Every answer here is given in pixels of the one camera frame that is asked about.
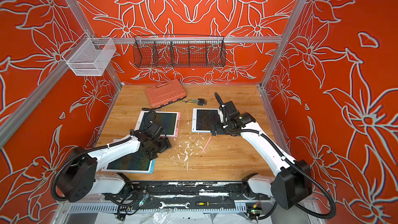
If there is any blue framed front tablet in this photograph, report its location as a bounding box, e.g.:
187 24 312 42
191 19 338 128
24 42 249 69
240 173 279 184
102 150 155 174

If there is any blue framed tablet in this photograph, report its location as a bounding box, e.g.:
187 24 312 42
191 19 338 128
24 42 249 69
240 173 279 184
191 108 220 133
102 150 155 174

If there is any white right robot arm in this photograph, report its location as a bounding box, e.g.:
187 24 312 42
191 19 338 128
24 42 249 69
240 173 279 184
211 93 336 219

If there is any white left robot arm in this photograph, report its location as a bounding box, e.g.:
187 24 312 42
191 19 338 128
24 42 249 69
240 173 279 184
50 125 172 203

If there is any pink framed writing tablet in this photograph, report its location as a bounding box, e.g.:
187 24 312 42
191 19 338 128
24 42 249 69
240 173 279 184
134 111 180 138

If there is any blue framed rear tablet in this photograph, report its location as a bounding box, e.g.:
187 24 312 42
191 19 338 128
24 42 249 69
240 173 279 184
191 108 220 133

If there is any pink stylus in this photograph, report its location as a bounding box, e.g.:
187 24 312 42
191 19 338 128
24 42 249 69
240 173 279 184
201 136 212 153

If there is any red plastic tool case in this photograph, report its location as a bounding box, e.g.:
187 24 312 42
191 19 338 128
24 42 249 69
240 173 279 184
146 79 187 110

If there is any silver open-end wrench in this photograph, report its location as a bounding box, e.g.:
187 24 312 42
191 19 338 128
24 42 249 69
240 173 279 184
159 201 190 209

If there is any black handled small screwdriver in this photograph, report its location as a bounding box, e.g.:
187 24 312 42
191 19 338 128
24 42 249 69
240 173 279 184
142 108 159 111

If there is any yellow handled screwdriver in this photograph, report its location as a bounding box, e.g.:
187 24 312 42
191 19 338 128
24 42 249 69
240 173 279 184
195 201 233 206

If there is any black wire wall basket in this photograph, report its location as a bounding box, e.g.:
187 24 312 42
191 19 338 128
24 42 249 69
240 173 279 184
133 35 227 68

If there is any clear plastic wall bin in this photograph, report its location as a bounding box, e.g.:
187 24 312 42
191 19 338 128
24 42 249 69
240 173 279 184
62 37 116 76

